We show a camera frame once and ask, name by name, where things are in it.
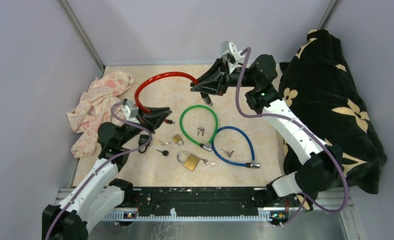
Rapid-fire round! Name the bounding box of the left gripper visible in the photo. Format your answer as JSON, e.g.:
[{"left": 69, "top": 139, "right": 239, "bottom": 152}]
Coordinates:
[{"left": 118, "top": 103, "right": 173, "bottom": 147}]

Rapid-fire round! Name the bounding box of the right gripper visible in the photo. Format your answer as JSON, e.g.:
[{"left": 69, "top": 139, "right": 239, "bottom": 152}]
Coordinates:
[{"left": 189, "top": 57, "right": 258, "bottom": 97}]

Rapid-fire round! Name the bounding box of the black cable lock head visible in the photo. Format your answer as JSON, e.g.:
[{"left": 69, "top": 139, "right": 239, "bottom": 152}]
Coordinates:
[{"left": 138, "top": 134, "right": 151, "bottom": 154}]

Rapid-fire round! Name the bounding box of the small padlock key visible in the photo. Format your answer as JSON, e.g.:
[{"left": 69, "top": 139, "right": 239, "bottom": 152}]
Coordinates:
[{"left": 158, "top": 139, "right": 171, "bottom": 146}]

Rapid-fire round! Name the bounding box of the red cable lock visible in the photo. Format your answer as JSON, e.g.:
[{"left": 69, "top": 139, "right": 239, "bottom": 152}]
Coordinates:
[{"left": 134, "top": 71, "right": 199, "bottom": 114}]

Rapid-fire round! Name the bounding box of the small brass padlock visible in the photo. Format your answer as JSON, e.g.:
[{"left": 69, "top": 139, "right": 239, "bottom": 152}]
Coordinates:
[{"left": 172, "top": 134, "right": 184, "bottom": 146}]

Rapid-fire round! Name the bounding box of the black-headed key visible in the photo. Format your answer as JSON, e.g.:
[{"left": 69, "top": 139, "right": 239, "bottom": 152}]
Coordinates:
[{"left": 156, "top": 149, "right": 169, "bottom": 156}]

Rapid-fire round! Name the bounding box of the green lock key pair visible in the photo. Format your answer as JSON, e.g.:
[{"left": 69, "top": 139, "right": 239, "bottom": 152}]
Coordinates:
[{"left": 197, "top": 127, "right": 205, "bottom": 136}]

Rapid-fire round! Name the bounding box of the large brass padlock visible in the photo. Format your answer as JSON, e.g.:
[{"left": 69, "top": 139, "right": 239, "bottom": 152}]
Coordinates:
[{"left": 176, "top": 151, "right": 201, "bottom": 172}]

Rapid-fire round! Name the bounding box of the green cable lock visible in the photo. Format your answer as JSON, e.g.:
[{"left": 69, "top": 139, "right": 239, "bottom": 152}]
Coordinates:
[{"left": 179, "top": 104, "right": 219, "bottom": 152}]

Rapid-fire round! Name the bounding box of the silver key bunch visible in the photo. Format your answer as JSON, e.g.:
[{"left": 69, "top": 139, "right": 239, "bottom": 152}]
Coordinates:
[{"left": 200, "top": 158, "right": 217, "bottom": 167}]

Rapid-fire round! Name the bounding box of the blue cable lock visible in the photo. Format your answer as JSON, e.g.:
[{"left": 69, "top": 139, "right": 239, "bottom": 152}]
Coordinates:
[{"left": 211, "top": 126, "right": 261, "bottom": 169}]

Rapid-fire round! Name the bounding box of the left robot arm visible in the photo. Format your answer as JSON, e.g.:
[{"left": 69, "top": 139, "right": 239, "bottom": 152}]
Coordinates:
[{"left": 41, "top": 103, "right": 172, "bottom": 240}]

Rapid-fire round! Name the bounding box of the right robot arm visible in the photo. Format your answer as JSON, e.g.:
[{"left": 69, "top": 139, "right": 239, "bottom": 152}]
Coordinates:
[{"left": 190, "top": 54, "right": 346, "bottom": 206}]

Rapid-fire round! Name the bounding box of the pink patterned cloth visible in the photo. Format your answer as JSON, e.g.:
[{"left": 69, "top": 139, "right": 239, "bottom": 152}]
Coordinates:
[{"left": 66, "top": 71, "right": 135, "bottom": 159}]

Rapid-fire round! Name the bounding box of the black floral blanket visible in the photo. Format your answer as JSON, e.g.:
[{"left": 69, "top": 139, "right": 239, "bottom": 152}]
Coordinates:
[{"left": 278, "top": 29, "right": 388, "bottom": 195}]

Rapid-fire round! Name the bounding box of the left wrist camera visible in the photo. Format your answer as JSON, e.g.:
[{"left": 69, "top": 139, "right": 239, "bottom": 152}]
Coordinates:
[{"left": 121, "top": 99, "right": 140, "bottom": 123}]

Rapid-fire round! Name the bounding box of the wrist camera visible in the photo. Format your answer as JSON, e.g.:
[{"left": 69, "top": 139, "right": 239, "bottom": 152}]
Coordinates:
[
  {"left": 220, "top": 40, "right": 245, "bottom": 73},
  {"left": 121, "top": 99, "right": 140, "bottom": 123}
]

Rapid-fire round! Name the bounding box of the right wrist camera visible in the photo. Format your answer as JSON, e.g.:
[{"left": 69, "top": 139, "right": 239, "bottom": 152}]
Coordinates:
[{"left": 220, "top": 40, "right": 245, "bottom": 73}]

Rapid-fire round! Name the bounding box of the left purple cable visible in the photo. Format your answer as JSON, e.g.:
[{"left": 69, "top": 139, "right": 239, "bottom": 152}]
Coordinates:
[{"left": 44, "top": 101, "right": 154, "bottom": 240}]

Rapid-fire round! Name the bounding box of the purple cable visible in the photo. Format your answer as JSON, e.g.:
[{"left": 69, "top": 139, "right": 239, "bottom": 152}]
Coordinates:
[
  {"left": 44, "top": 101, "right": 154, "bottom": 240},
  {"left": 234, "top": 46, "right": 350, "bottom": 228}
]

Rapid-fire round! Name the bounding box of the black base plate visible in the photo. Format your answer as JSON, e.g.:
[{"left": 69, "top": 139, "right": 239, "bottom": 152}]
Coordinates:
[{"left": 116, "top": 186, "right": 300, "bottom": 217}]

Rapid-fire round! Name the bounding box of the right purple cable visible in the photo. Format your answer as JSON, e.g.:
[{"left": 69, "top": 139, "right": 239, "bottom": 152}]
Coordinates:
[{"left": 234, "top": 46, "right": 350, "bottom": 228}]

